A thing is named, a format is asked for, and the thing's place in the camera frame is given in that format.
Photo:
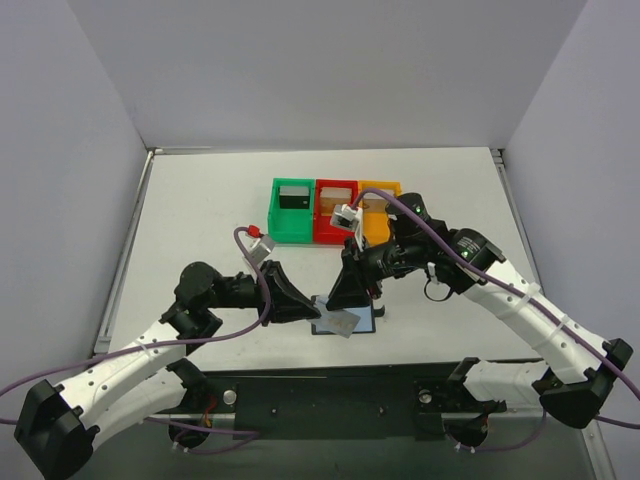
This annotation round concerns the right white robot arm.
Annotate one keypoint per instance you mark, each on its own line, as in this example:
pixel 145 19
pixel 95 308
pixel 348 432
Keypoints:
pixel 577 368

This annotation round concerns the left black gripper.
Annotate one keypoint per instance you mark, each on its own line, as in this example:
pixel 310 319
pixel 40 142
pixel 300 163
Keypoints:
pixel 267 292

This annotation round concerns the green plastic bin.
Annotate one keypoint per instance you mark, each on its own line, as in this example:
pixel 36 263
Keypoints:
pixel 290 226

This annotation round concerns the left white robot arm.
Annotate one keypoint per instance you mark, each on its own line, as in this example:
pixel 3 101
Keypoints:
pixel 60 426

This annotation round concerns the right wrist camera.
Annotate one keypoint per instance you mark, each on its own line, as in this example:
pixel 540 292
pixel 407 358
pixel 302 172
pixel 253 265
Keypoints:
pixel 346 217

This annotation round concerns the aluminium frame rail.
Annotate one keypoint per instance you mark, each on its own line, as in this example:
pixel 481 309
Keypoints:
pixel 108 319

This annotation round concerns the black card stack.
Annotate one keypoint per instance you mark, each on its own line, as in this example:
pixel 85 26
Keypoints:
pixel 294 197

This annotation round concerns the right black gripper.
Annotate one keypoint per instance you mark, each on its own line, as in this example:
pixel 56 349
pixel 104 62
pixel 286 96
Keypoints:
pixel 350 268

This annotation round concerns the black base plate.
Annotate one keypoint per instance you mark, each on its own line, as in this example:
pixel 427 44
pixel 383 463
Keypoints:
pixel 340 403

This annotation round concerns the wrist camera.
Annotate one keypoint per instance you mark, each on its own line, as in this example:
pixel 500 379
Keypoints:
pixel 261 248
pixel 346 217

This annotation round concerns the brown card stack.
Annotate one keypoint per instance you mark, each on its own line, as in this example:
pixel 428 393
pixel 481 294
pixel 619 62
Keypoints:
pixel 330 197

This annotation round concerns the gold VIP card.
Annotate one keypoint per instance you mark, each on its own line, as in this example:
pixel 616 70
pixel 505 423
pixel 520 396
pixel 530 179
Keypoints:
pixel 339 322

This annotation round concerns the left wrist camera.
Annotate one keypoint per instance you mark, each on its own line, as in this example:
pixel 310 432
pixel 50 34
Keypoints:
pixel 261 248

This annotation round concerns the red plastic bin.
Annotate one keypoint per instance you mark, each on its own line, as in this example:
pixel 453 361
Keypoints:
pixel 323 232

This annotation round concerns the orange plastic bin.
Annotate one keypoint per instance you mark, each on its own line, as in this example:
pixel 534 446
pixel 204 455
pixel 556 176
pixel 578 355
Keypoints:
pixel 375 219

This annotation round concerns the black leather card holder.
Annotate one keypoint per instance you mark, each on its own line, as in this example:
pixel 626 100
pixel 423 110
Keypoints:
pixel 368 316

